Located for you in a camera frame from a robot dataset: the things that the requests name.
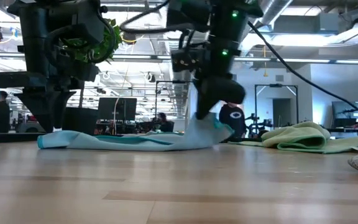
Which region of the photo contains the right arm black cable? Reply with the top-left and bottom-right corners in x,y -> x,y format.
247,21 -> 358,123

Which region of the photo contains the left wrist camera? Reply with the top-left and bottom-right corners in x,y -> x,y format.
48,1 -> 106,44

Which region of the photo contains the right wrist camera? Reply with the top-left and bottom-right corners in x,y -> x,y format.
170,47 -> 212,74

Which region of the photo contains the silver ventilation duct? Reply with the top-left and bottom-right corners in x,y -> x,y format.
241,0 -> 295,50

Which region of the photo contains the light blue microfiber towel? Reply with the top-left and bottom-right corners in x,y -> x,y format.
37,112 -> 234,152

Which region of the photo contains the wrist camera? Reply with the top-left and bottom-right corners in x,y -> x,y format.
170,47 -> 212,74
48,1 -> 106,44

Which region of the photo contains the green plant in black pot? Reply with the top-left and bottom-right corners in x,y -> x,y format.
61,17 -> 124,135

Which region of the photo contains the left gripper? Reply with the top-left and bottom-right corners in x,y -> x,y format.
0,62 -> 101,133

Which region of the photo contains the black background monitor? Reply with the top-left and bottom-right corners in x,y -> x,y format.
97,97 -> 138,121

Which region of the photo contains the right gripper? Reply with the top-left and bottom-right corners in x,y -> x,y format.
194,46 -> 247,120

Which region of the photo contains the green microfiber towel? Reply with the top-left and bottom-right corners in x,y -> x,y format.
227,121 -> 358,155

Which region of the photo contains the black monitor with lit screen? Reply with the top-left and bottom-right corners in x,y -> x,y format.
331,101 -> 358,121

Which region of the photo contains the black gantry frame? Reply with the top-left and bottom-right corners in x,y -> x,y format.
154,80 -> 195,119
254,83 -> 299,138

